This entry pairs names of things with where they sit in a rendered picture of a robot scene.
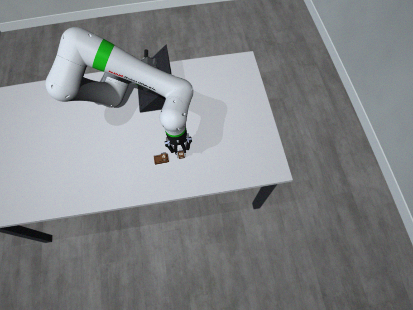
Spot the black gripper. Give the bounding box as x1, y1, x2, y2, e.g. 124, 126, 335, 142
165, 136, 192, 158

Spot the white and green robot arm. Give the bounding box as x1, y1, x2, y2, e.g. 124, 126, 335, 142
45, 27, 193, 143

